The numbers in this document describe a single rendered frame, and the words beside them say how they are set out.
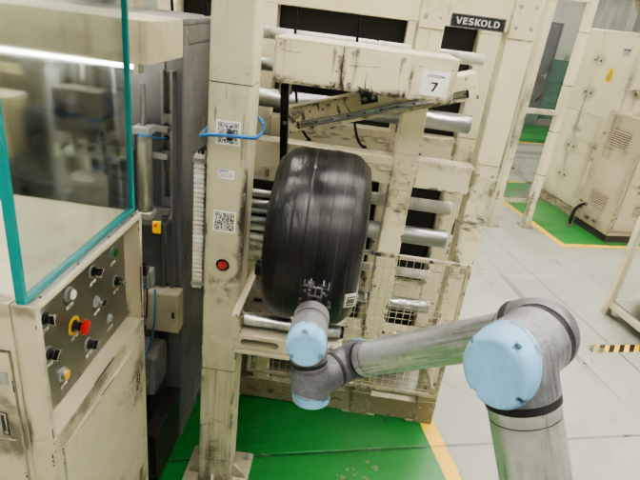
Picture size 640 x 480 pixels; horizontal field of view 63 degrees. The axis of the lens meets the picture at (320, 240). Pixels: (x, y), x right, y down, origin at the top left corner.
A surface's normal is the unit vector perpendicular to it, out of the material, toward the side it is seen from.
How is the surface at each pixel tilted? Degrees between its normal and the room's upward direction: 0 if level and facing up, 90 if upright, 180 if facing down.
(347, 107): 90
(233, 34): 90
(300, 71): 90
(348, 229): 60
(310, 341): 78
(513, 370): 85
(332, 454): 0
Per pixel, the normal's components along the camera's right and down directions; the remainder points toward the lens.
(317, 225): -0.01, -0.11
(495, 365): -0.76, 0.10
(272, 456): 0.11, -0.90
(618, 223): 0.18, 0.43
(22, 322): -0.08, 0.40
